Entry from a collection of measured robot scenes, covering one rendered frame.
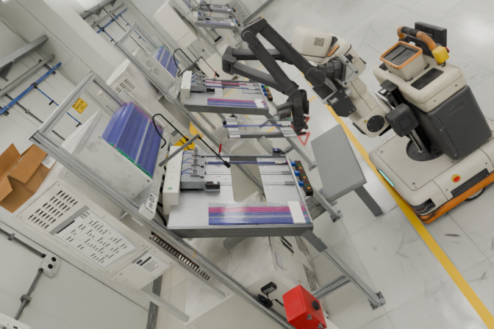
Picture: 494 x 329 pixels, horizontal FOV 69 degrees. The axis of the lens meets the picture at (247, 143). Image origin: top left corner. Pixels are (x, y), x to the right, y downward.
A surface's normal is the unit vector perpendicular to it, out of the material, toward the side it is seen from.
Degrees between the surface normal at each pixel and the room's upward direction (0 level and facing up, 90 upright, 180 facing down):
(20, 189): 90
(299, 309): 0
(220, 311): 90
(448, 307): 0
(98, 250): 93
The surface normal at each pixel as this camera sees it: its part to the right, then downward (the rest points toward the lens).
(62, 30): 0.10, 0.48
